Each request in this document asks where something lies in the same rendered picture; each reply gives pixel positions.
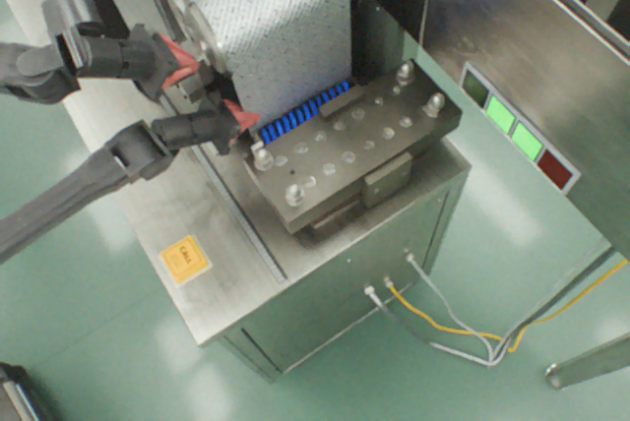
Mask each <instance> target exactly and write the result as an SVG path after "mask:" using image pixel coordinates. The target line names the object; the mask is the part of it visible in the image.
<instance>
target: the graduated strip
mask: <svg viewBox="0 0 630 421"><path fill-rule="evenodd" d="M159 101H160V102H161V104H162V106H163V107H164V109H165V112H166V113H167V115H168V116H169V117H170V116H175V115H179V113H178V112H177V110H176V109H175V107H174V106H173V104H172V103H171V101H170V99H169V98H168V96H167V95H166V93H165V91H164V92H163V94H162V96H161V98H160V99H159ZM189 148H190V149H191V151H192V152H193V153H194V154H195V156H196V157H197V159H198V160H199V162H200V163H201V165H202V167H203V168H204V170H205V171H206V173H207V174H208V176H209V177H210V179H211V180H212V182H213V183H214V185H215V186H216V187H217V189H218V190H219V192H220V194H221V195H222V197H223V198H224V200H225V201H226V203H227V204H228V208H229V209H230V211H231V212H232V214H233V215H234V217H235V218H236V220H237V221H238V223H239V224H240V226H241V228H242V229H243V231H244V232H245V234H246V235H247V237H248V238H249V240H250V241H251V243H252V244H253V246H254V247H255V249H256V251H257V252H258V253H259V254H260V256H261V257H262V259H263V260H264V262H265V263H266V265H267V266H268V268H269V270H270V271H271V273H272V274H273V276H274V277H275V279H276V280H277V282H278V283H279V284H281V283H283V282H284V281H286V280H287V279H288V276H287V275H286V273H285V272H284V270H283V268H282V267H281V265H280V264H279V262H278V260H277V259H276V257H275V256H274V254H273V253H272V252H271V251H270V249H269V248H268V246H267V245H266V243H265V242H264V240H263V239H262V237H261V236H260V234H259V233H258V231H257V230H256V228H255V227H254V225H253V224H252V222H251V221H250V219H249V218H248V216H247V215H246V213H245V212H244V210H243V209H242V207H241V206H240V204H239V203H238V201H237V200H236V199H235V198H234V196H233V195H232V193H231V192H230V190H229V189H228V187H227V185H226V184H225V182H224V180H223V179H222V177H221V175H220V174H219V172H218V171H217V169H216V168H215V166H214V165H213V163H212V162H211V160H210V159H209V157H208V156H207V154H206V153H205V151H204V150H203V148H202V147H201V145H196V146H192V147H189Z"/></svg>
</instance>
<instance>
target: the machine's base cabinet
mask: <svg viewBox="0 0 630 421"><path fill-rule="evenodd" d="M469 175H470V174H468V175H466V176H465V177H463V178H462V179H460V180H459V181H457V182H456V183H454V184H453V185H451V186H450V187H448V188H445V189H444V190H442V191H441V192H439V193H438V194H436V195H435V196H433V197H432V198H430V199H429V200H427V201H426V202H424V203H422V204H421V205H420V206H419V207H417V208H416V209H414V210H412V211H411V212H409V213H408V214H406V215H405V216H403V217H402V218H400V219H399V220H397V221H396V222H394V223H393V224H391V225H390V226H388V227H387V228H385V229H384V230H382V231H381V232H379V233H378V234H376V235H375V236H373V237H372V238H370V239H369V240H367V241H366V242H364V243H363V244H361V245H359V246H358V247H356V249H354V250H353V251H351V252H350V253H347V254H345V255H344V256H342V257H341V258H339V259H338V260H336V261H335V262H333V263H332V264H330V265H329V266H327V267H326V268H324V269H323V270H321V271H319V272H318V273H316V274H315V275H313V276H312V277H310V278H309V279H307V280H306V281H304V282H303V283H301V284H300V285H298V286H296V287H295V288H293V289H292V290H291V291H290V292H289V293H288V294H286V295H285V296H283V297H282V298H280V299H279V300H277V301H276V302H274V303H273V304H271V305H270V306H268V307H267V308H265V309H264V310H262V311H261V312H259V313H258V314H256V315H255V316H253V317H252V318H250V319H249V320H246V321H244V322H243V323H241V324H240V325H238V326H237V327H235V328H234V329H232V330H230V331H228V332H227V333H226V334H225V335H223V336H222V337H220V338H219V339H217V341H218V342H219V343H221V344H222V345H223V346H224V347H226V348H227V350H228V351H229V352H231V353H232V354H233V355H234V356H235V357H237V358H238V359H239V360H240V361H242V362H243V363H244V364H245V365H246V366H248V367H249V368H250V369H251V370H253V371H254V372H255V373H256V374H257V375H259V376H260V377H261V378H262V379H263V380H265V381H266V382H267V383H268V384H270V385H272V384H273V383H274V382H276V381H277V380H279V379H280V378H282V377H283V376H284V375H286V374H287V373H289V372H290V371H292V369H294V368H295V367H296V366H298V365H299V364H301V363H302V362H304V361H305V360H307V359H308V358H309V357H311V356H312V355H314V354H315V353H317V352H318V351H320V350H321V349H322V348H324V347H325V346H327V345H328V344H330V343H331V342H333V341H334V340H335V339H337V338H338V337H340V336H341V335H343V334H344V333H346V332H347V331H349V330H350V329H352V328H353V327H355V326H356V325H357V324H358V323H359V322H361V321H364V320H365V319H367V318H368V317H370V316H371V315H372V314H374V313H375V312H377V311H378V310H380V309H379V308H378V307H377V305H376V304H375V303H374V302H373V301H372V299H371V298H370V297H369V296H366V295H365V294H364V290H365V289H366V288H367V287H369V286H373V287H374V289H375V292H374V293H375V294H376V295H377V297H378V298H379V299H380V300H381V301H382V303H383V304H384V305H387V304H388V303H390V302H391V301H393V300H394V299H396V298H397V296H396V295H395V293H394V292H393V291H392V290H391V288H389V289H388V288H387V287H386V285H385V284H386V282H387V281H390V280H391V281H392V282H393V283H394V285H393V287H394V288H395V290H396V291H397V292H398V293H399V294H400V295H401V294H403V293H404V292H406V291H407V290H409V289H410V288H412V287H413V286H414V285H416V284H417V283H419V282H420V281H422V280H423V277H422V275H421V274H420V272H419V271H418V270H417V269H416V267H415V266H414V265H413V263H412V262H409V261H408V260H407V259H406V256H407V255H408V254H414V255H415V260H416V262H417V263H418V264H419V266H420V267H421V268H422V271H423V272H424V273H425V275H426V276H428V275H429V274H430V272H431V269H432V267H433V264H434V262H435V259H436V257H437V254H438V252H439V250H440V247H441V245H442V242H443V240H444V237H445V234H446V232H447V229H448V227H449V224H450V222H451V219H452V217H453V214H454V211H455V209H456V206H457V204H458V201H459V199H460V197H461V194H462V192H463V189H464V188H465V185H466V183H467V180H468V178H469Z"/></svg>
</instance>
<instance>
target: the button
mask: <svg viewBox="0 0 630 421"><path fill-rule="evenodd" d="M160 254H161V256H162V258H163V262H164V263H165V265H166V267H167V269H168V270H169V272H170V274H171V276H172V278H173V279H174V281H175V282H176V283H178V284H179V283H180V282H182V281H184V280H185V279H187V278H188V277H190V276H191V275H193V274H195V273H196V272H198V271H200V270H201V269H203V268H205V267H206V266H208V265H209V263H208V262H207V260H206V258H205V257H204V255H203V253H201V251H200V249H199V248H198V246H197V244H196V243H195V241H194V239H193V238H192V237H191V236H190V235H188V236H187V237H185V238H184V239H182V240H180V241H179V242H177V243H175V244H174V245H172V246H171V247H169V248H167V249H166V250H164V251H163V252H162V253H160Z"/></svg>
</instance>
